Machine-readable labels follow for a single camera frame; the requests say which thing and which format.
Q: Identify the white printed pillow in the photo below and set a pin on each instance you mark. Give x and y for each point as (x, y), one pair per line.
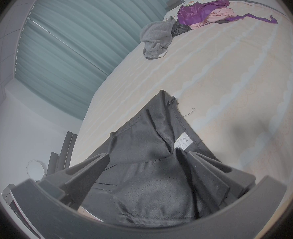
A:
(171, 12)

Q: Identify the bed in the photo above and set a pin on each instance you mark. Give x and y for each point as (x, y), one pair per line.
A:
(236, 71)

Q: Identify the black chest of drawers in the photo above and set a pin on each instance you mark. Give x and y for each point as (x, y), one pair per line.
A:
(68, 146)

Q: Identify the purple garment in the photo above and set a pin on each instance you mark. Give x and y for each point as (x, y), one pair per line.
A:
(193, 11)

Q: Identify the round white mirror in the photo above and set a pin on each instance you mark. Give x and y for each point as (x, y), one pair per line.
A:
(36, 169)

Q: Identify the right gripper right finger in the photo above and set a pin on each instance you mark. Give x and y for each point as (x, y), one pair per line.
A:
(211, 178)

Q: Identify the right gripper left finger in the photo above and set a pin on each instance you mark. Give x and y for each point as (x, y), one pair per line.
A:
(84, 183)

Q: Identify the black T-shirt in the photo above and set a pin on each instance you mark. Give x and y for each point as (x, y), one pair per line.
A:
(149, 138)

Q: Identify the blue-green curtain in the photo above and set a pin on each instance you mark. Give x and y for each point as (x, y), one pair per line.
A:
(74, 46)

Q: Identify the grey bedside table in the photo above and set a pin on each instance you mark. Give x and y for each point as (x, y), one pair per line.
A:
(172, 3)

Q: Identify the black shiny garment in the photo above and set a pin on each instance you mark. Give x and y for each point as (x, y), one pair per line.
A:
(180, 28)

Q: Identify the grey garment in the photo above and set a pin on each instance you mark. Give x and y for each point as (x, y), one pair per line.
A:
(156, 33)

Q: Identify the pink garment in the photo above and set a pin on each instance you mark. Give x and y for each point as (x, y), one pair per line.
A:
(218, 15)

